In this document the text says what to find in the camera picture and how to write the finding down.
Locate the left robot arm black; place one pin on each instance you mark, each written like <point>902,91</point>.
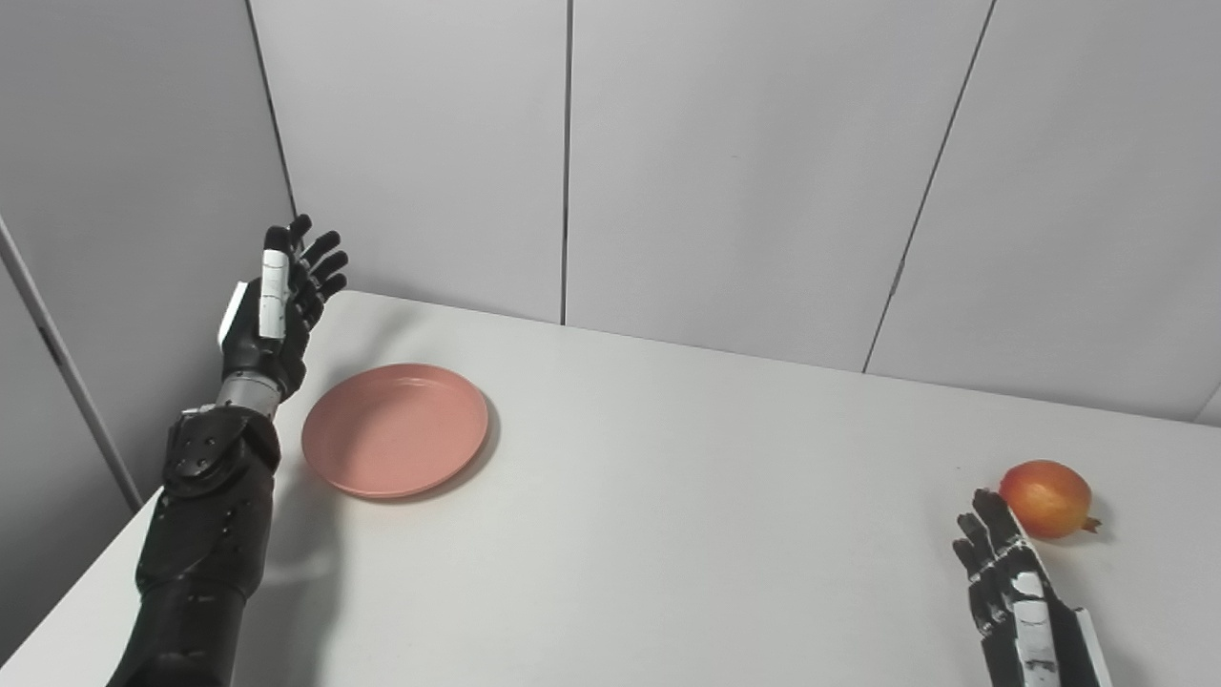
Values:
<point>205,534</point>

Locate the pink round plate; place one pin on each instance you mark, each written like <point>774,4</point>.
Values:
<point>395,430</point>

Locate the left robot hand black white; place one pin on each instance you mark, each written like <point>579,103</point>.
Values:
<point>270,310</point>

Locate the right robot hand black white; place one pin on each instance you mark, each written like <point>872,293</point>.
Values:
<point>1025,611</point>

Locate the red yellow pomegranate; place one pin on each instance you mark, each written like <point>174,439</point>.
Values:
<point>1047,499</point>

